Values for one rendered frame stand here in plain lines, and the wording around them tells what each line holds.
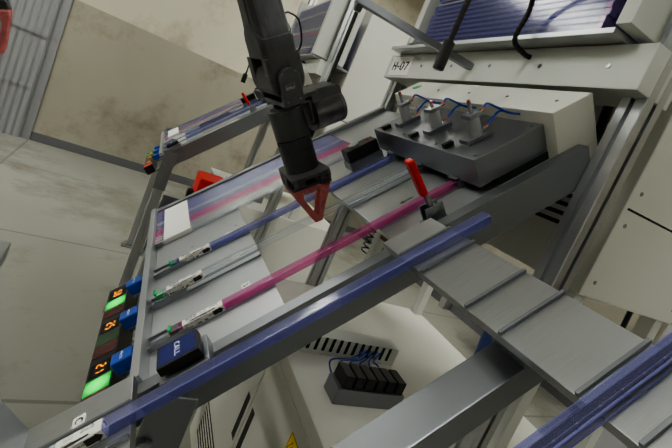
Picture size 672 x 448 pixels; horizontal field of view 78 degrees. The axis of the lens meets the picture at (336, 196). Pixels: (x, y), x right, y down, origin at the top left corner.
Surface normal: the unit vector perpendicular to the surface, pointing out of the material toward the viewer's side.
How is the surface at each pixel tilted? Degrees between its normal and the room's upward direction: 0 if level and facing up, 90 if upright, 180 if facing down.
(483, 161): 90
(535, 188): 90
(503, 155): 90
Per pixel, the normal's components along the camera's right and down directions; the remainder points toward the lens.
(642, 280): 0.36, 0.28
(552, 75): -0.85, -0.30
